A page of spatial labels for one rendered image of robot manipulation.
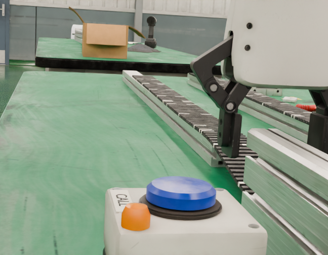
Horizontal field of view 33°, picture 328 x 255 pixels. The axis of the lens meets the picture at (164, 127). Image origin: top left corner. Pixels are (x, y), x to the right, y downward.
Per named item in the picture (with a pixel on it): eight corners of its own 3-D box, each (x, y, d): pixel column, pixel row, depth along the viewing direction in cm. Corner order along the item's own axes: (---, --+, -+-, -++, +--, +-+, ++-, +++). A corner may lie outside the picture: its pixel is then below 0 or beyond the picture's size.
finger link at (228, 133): (234, 79, 50) (228, 151, 52) (200, 77, 50) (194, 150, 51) (245, 83, 47) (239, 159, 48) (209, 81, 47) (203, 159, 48)
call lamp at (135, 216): (119, 220, 29) (120, 198, 29) (147, 220, 30) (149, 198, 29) (122, 230, 28) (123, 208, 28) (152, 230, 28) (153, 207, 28)
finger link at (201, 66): (273, 23, 49) (275, 85, 50) (187, 30, 48) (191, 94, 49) (278, 23, 48) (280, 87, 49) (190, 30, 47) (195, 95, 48)
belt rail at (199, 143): (122, 80, 159) (122, 70, 158) (135, 81, 160) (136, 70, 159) (210, 167, 66) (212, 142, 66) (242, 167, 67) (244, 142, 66)
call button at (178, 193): (140, 205, 34) (141, 173, 33) (204, 205, 35) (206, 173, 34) (151, 229, 30) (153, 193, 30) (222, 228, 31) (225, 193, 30)
